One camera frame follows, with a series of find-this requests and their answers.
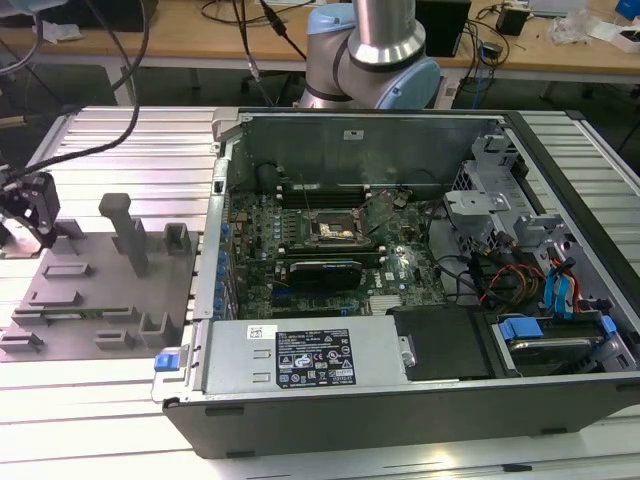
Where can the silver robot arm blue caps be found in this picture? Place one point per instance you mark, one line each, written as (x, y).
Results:
(380, 30)

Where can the CPU socket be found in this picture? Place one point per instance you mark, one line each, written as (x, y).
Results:
(332, 225)

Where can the grey parts rack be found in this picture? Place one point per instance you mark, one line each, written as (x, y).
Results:
(90, 300)

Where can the green RAM stick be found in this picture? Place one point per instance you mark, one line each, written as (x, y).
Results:
(75, 313)

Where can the crumpled white paper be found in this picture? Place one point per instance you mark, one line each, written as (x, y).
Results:
(60, 31)

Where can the black monitor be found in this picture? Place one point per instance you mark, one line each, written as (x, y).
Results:
(100, 15)

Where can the blue case latch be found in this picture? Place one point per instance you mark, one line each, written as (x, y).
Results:
(166, 362)

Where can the wooden desk white legs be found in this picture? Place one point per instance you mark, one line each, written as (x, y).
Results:
(550, 62)
(200, 42)

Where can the grey power supply unit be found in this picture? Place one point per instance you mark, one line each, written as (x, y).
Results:
(235, 360)

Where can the blue expansion slot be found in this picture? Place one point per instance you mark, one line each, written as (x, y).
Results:
(281, 287)

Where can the black expansion slot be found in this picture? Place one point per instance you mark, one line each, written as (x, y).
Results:
(310, 300)

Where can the RAM slot white clips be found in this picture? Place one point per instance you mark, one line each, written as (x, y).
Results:
(330, 198)
(330, 252)
(330, 186)

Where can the black graphics card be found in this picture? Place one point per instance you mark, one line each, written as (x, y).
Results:
(325, 274)

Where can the white certification sticker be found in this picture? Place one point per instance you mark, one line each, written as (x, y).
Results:
(353, 134)

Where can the silver finned chipset heatsink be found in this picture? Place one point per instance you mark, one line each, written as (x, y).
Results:
(384, 304)

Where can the round coin cell battery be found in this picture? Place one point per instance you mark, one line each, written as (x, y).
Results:
(400, 201)

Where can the open black PC case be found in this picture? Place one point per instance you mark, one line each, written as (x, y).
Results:
(350, 425)

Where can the green motherboard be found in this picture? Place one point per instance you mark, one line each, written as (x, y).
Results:
(420, 285)

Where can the black plastic air shroud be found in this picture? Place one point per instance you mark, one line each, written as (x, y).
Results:
(440, 345)

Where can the grey metal drive cage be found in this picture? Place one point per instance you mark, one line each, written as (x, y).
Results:
(475, 200)

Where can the black computer tower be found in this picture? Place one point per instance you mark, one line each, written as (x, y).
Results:
(450, 30)

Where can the small grey transformer device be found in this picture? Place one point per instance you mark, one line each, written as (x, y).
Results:
(491, 49)

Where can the small black box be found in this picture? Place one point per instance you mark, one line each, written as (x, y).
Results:
(511, 22)

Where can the hard disk in blue carrier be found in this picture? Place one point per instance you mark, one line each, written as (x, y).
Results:
(550, 350)

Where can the clear plastic bag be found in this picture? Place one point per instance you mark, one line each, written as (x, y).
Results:
(570, 27)

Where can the white cardboard box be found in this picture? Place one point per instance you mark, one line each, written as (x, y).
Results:
(607, 30)

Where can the small blue box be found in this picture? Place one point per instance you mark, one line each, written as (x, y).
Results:
(625, 7)

